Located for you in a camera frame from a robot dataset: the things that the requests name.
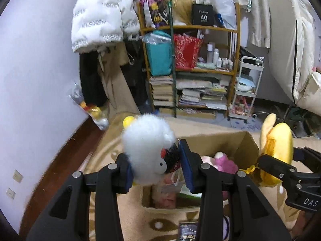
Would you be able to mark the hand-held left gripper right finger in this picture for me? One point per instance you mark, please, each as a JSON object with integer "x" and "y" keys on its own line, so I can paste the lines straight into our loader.
{"x": 185, "y": 170}

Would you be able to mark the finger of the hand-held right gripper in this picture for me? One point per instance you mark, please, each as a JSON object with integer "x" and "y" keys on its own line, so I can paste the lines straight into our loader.
{"x": 309, "y": 159}
{"x": 275, "y": 167}

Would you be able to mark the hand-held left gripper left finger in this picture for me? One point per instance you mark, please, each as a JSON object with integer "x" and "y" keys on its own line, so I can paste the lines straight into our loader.
{"x": 129, "y": 180}

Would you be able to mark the yellow plush toy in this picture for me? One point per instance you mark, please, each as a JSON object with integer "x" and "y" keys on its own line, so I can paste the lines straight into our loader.
{"x": 278, "y": 140}

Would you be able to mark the pink tissue packet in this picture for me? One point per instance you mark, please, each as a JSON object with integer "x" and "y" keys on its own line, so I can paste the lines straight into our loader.
{"x": 168, "y": 195}

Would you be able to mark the pink swirl plush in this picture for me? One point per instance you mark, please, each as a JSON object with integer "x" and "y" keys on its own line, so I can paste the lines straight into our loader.
{"x": 223, "y": 163}

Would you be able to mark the white fluffy plush toy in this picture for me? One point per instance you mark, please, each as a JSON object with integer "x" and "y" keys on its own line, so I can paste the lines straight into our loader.
{"x": 148, "y": 145}

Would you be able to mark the printed cardboard box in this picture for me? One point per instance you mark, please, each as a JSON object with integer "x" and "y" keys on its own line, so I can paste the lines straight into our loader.
{"x": 225, "y": 143}

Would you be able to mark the beige printed blanket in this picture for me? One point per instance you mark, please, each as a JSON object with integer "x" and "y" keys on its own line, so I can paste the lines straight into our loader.
{"x": 130, "y": 218}

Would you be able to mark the small black box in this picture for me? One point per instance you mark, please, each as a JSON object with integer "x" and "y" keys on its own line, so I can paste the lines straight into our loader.
{"x": 188, "y": 231}

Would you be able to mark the plastic bag of toys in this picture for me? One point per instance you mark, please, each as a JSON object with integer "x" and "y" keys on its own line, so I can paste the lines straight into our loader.
{"x": 92, "y": 110}

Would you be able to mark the pile of papers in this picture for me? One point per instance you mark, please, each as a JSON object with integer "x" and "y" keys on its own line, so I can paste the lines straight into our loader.
{"x": 200, "y": 93}

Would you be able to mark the stack of books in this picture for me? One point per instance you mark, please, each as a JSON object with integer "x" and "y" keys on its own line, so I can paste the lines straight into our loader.
{"x": 161, "y": 91}

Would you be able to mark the white trolley cart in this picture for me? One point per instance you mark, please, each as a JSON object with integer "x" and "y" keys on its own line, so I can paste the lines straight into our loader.
{"x": 245, "y": 87}

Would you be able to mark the beige trousers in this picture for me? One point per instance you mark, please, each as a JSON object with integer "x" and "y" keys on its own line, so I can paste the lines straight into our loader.
{"x": 117, "y": 85}

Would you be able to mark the black garment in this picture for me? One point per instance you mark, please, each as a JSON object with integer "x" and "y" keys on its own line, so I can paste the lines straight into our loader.
{"x": 91, "y": 80}

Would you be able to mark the teal bag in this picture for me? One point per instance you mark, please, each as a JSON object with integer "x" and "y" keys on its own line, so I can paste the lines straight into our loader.
{"x": 158, "y": 57}

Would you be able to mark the group of toiletry bottles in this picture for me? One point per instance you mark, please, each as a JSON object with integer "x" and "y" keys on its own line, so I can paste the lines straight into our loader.
{"x": 217, "y": 57}

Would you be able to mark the red gift bag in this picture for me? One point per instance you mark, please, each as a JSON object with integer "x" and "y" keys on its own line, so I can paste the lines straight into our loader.
{"x": 186, "y": 52}

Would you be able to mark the white padded chair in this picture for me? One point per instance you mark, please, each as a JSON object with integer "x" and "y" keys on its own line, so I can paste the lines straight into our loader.
{"x": 288, "y": 42}

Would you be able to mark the wooden shelf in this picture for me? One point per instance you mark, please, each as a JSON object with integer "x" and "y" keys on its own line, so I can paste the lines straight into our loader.
{"x": 200, "y": 27}

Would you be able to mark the black square box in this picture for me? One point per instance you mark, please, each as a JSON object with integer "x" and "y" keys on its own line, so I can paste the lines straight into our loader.
{"x": 202, "y": 15}

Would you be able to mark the white curtain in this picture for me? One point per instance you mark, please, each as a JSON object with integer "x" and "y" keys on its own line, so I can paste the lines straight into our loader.
{"x": 258, "y": 10}

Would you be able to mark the blonde wig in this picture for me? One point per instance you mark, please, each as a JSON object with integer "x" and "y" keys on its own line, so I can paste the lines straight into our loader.
{"x": 180, "y": 10}

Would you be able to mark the white puffer jacket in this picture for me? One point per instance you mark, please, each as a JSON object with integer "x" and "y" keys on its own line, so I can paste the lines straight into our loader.
{"x": 100, "y": 17}

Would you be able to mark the purple printed bag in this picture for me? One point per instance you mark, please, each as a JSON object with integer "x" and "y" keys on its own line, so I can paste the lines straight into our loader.
{"x": 153, "y": 7}

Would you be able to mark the clear plastic bag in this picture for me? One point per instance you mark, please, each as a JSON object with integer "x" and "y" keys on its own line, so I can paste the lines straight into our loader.
{"x": 225, "y": 7}

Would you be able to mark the wall socket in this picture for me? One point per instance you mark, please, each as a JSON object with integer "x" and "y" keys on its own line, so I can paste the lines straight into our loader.
{"x": 18, "y": 176}
{"x": 10, "y": 193}

